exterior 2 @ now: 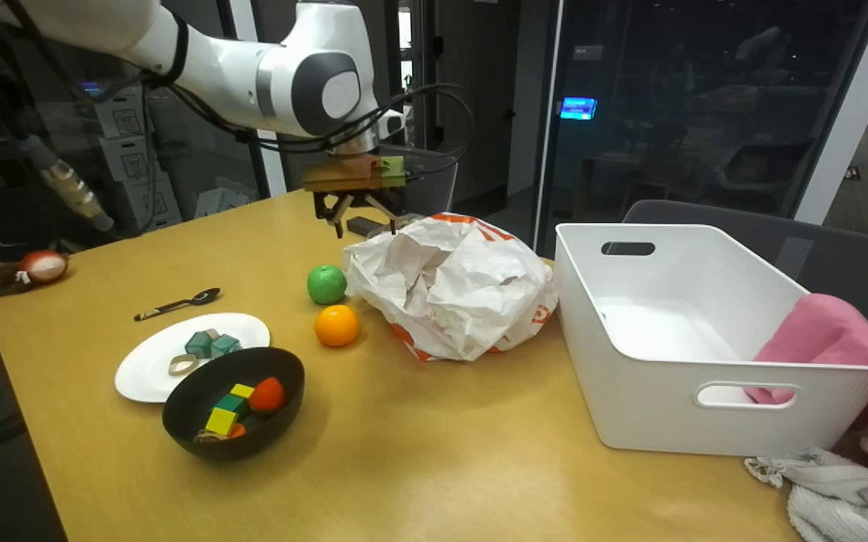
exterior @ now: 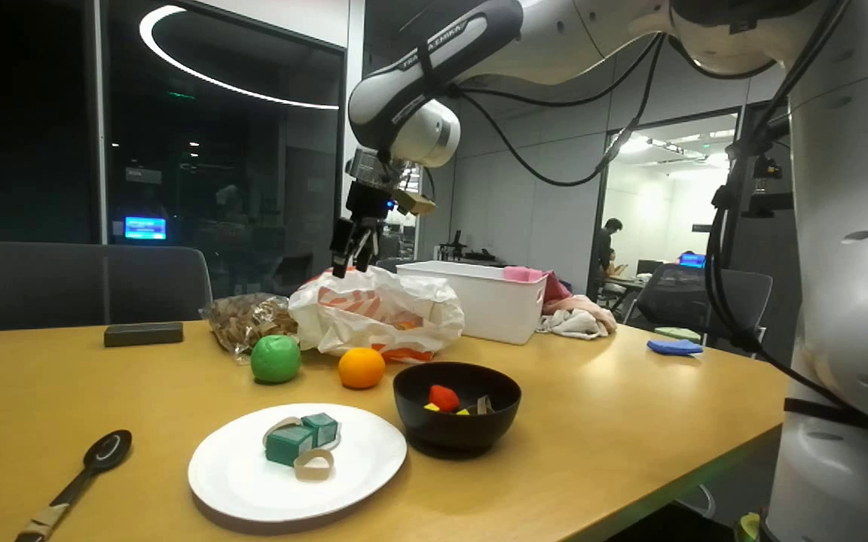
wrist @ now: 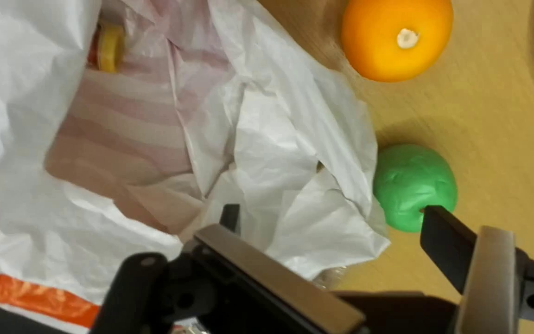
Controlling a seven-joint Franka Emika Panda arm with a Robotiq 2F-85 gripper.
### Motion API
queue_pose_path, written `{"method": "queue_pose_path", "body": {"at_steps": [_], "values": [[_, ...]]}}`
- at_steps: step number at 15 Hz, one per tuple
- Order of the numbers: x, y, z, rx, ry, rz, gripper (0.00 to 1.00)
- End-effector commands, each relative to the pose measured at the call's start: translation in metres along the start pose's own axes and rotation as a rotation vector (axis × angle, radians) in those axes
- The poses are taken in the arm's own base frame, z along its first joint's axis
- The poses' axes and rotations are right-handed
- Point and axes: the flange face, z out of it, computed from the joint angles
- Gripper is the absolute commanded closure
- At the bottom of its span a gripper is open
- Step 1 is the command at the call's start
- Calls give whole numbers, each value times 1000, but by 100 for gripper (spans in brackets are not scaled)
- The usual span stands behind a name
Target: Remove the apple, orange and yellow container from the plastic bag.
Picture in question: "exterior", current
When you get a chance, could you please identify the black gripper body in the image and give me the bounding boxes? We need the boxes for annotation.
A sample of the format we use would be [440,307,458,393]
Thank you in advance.
[341,176,397,245]

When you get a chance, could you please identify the white orange printed plastic bag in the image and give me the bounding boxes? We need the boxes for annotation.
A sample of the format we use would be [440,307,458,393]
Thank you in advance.
[285,261,468,363]

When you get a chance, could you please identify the orange fruit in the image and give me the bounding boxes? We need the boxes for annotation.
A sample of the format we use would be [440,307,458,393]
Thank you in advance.
[334,344,387,393]

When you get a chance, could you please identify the green ball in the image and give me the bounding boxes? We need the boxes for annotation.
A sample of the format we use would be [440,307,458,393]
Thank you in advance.
[248,332,305,388]

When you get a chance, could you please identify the clear bag of snacks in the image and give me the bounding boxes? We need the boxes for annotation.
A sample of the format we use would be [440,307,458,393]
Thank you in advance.
[201,291,300,359]

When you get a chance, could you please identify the dark office chair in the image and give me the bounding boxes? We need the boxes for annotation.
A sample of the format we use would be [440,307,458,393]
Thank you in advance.
[258,250,318,301]

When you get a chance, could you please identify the white storage box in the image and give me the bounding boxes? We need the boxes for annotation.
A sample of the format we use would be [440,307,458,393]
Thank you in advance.
[393,260,548,346]

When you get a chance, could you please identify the pink object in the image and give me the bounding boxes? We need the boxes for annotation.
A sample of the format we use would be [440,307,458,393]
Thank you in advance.
[499,265,548,290]

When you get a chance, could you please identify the red toy piece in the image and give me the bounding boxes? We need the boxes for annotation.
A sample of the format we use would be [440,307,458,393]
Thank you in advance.
[426,383,465,415]

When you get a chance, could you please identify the green wooden block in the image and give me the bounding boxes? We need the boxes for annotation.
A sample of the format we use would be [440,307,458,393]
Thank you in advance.
[298,410,341,452]
[262,422,316,465]

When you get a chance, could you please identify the black bowl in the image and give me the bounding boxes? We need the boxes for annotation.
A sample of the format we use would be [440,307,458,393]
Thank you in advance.
[387,362,524,463]

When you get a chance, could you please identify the blue lit screen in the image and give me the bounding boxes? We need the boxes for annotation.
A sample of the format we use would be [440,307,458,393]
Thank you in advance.
[120,214,170,245]

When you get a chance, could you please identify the black flat box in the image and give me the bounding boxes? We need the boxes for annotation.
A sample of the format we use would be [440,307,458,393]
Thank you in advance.
[103,319,185,353]

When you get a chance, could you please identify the pile of cloth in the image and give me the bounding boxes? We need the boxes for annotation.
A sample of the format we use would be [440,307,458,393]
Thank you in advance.
[538,275,621,344]

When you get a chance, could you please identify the person in background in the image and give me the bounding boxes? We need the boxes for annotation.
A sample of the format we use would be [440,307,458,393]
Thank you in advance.
[591,214,625,301]

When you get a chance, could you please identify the white paper plate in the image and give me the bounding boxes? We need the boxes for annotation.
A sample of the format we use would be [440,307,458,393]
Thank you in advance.
[183,401,408,526]

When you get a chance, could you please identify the grey chair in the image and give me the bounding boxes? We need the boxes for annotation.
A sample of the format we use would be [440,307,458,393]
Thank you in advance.
[0,238,217,334]

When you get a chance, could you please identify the black mesh office chair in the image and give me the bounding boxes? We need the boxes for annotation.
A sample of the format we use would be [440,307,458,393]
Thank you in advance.
[621,261,778,362]

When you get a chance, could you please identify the blue flat object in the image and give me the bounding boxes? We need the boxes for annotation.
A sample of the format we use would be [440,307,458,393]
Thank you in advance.
[645,334,707,359]

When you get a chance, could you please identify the blue monitor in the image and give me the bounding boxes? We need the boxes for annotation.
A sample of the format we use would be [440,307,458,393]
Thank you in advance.
[675,247,710,275]

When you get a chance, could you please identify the black spoon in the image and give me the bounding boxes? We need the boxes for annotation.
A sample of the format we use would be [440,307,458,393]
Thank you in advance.
[12,426,135,542]

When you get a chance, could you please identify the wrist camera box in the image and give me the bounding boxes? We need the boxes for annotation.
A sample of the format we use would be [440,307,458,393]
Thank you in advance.
[387,159,440,220]

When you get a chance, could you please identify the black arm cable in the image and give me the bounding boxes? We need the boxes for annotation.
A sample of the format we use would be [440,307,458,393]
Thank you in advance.
[449,32,670,192]

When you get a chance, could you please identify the ring ceiling light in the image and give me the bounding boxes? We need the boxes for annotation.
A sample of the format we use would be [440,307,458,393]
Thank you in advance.
[135,0,344,114]

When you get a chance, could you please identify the beige tape ring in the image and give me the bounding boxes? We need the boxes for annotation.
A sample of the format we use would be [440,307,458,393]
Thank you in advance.
[293,444,336,481]

